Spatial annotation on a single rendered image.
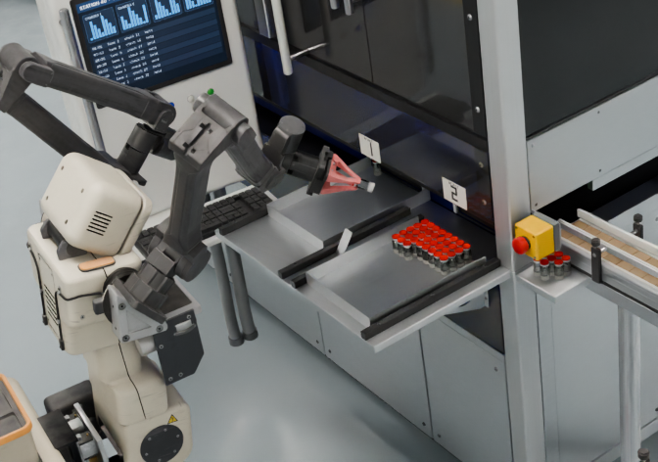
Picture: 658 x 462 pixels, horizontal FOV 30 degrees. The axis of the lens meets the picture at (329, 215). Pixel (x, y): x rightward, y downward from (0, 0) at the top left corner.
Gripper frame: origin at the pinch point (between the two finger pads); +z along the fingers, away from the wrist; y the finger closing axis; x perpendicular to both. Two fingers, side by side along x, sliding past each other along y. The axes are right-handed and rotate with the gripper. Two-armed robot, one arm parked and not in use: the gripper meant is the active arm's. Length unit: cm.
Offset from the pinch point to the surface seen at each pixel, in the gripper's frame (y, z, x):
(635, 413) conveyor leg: -38, 86, -8
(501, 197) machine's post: -3.0, 34.1, 12.7
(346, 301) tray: -28.8, 8.8, -9.7
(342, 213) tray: -47, 7, 30
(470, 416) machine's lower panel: -79, 58, 3
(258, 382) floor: -153, 9, 39
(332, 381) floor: -142, 32, 40
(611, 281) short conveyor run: -5, 62, 1
